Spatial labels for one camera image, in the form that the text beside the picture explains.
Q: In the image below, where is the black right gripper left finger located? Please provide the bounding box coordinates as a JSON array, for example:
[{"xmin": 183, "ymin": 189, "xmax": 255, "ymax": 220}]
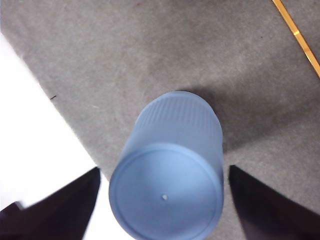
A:
[{"xmin": 0, "ymin": 166, "xmax": 102, "ymax": 240}]

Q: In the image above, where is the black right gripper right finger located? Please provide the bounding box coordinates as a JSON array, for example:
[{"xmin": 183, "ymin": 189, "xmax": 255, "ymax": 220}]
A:
[{"xmin": 228, "ymin": 164, "xmax": 320, "ymax": 240}]

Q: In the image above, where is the gold wire cup holder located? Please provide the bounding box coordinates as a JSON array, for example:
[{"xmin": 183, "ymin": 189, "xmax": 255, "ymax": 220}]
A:
[{"xmin": 271, "ymin": 0, "xmax": 320, "ymax": 79}]

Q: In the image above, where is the blue ribbed plastic cup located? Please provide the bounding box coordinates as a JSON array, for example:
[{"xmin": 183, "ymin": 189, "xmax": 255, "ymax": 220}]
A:
[{"xmin": 108, "ymin": 90, "xmax": 224, "ymax": 240}]

